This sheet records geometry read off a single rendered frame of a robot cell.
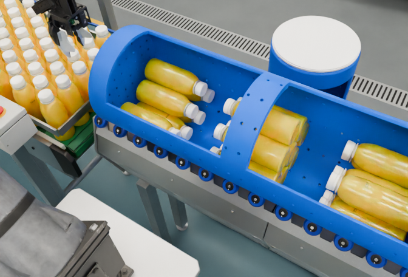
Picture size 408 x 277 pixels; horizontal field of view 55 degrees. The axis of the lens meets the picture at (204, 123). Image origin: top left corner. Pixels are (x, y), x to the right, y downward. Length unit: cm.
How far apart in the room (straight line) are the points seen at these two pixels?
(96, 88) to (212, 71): 33
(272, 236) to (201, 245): 96
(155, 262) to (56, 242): 24
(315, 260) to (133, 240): 50
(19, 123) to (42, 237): 62
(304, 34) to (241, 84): 34
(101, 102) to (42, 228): 52
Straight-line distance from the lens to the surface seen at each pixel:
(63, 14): 110
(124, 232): 80
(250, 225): 110
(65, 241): 59
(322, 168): 108
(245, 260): 198
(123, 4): 350
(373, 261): 101
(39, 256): 58
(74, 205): 86
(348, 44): 135
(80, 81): 126
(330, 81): 127
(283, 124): 90
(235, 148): 85
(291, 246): 108
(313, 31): 137
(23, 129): 119
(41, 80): 125
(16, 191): 60
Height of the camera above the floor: 185
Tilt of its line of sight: 50 degrees down
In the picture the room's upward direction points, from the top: 5 degrees counter-clockwise
